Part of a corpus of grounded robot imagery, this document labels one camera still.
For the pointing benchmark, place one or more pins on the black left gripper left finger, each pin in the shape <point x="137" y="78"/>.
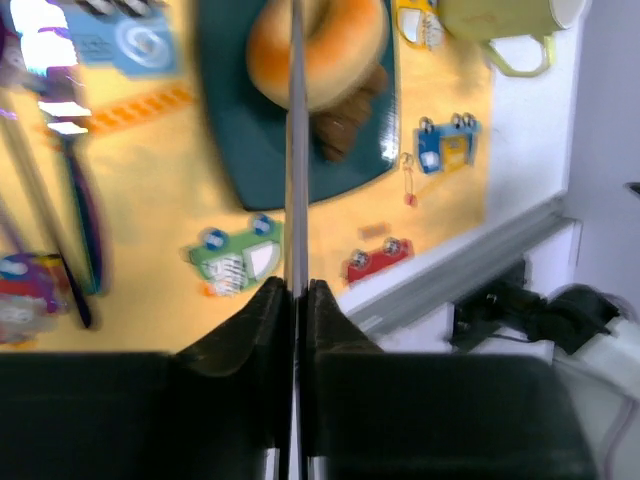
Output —
<point x="210" y="411"/>

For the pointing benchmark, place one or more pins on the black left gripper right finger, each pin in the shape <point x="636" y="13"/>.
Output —
<point x="373" y="414"/>

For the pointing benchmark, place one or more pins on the metal tongs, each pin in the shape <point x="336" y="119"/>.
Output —
<point x="297" y="459"/>

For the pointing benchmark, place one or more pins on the brown croissant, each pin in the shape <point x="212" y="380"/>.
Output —
<point x="336" y="128"/>

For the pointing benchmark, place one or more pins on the glazed bagel donut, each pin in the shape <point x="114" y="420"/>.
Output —
<point x="342" y="42"/>

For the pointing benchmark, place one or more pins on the pale green mug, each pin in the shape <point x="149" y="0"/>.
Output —
<point x="483" y="22"/>

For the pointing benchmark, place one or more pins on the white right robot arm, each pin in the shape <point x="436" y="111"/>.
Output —
<point x="595" y="331"/>

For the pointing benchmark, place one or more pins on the yellow cartoon car placemat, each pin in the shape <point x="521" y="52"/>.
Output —
<point x="182" y="253"/>

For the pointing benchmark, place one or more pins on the dark teal square plate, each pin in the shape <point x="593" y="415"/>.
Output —
<point x="250" y="131"/>

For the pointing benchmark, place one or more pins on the purple iridescent knife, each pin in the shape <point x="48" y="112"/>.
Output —
<point x="65" y="120"/>

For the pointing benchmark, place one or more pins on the purple iridescent spoon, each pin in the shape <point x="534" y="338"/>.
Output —
<point x="40" y="293"/>

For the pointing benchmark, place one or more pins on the aluminium table frame rail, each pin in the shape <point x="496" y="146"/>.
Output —
<point x="401" y="295"/>

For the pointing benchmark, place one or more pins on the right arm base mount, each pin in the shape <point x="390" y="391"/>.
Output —
<point x="500" y="308"/>

